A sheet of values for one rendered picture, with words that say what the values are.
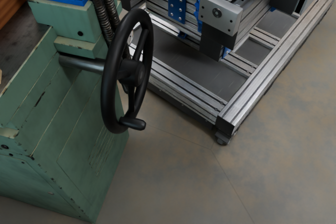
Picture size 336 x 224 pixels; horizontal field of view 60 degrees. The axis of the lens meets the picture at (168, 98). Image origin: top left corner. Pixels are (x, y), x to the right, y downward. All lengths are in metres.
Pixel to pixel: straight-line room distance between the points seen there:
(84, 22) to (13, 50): 0.15
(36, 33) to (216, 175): 1.03
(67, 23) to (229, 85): 0.95
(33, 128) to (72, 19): 0.26
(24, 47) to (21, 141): 0.20
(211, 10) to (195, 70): 0.57
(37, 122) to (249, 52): 1.17
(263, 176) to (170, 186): 0.44
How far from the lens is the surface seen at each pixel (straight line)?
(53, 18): 0.68
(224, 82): 1.45
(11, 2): 0.75
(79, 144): 0.96
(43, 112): 0.73
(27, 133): 0.70
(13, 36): 0.71
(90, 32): 0.65
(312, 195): 1.53
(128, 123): 0.63
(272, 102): 1.71
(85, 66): 0.71
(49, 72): 0.72
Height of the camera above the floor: 1.33
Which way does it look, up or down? 55 degrees down
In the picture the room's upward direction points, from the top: straight up
